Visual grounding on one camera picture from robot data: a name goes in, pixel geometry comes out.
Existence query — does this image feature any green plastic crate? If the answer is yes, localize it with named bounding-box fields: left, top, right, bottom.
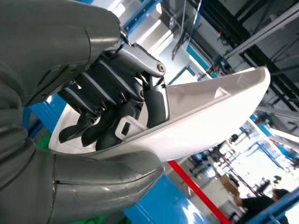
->
left=35, top=130, right=52, bottom=152

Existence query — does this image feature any brown cardboard box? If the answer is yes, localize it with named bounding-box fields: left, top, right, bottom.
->
left=219, top=174, right=239, bottom=196

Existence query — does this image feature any person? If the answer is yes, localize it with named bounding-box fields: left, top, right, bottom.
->
left=235, top=189, right=290, bottom=224

